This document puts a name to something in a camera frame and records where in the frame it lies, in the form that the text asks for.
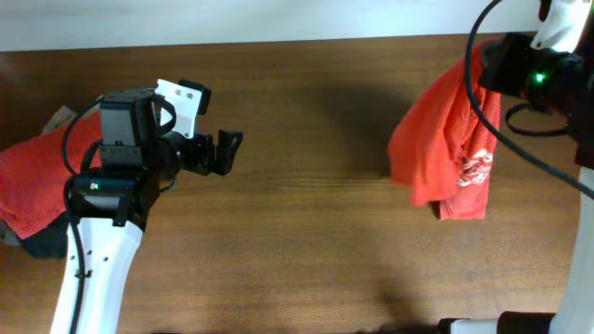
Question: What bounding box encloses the orange t-shirt with white print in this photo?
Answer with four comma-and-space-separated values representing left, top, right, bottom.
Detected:
387, 60, 497, 220

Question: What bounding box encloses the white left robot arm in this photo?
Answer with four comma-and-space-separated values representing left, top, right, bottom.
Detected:
51, 80, 243, 333

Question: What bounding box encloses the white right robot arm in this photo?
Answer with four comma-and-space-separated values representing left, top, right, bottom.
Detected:
439, 0, 593, 333

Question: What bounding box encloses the folded beige garment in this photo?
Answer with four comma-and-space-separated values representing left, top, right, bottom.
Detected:
41, 106, 77, 135

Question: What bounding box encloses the folded red shirt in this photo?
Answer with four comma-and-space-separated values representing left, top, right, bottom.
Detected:
0, 110, 104, 240

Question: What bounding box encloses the folded black garment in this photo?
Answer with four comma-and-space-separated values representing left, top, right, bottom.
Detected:
19, 213, 69, 260

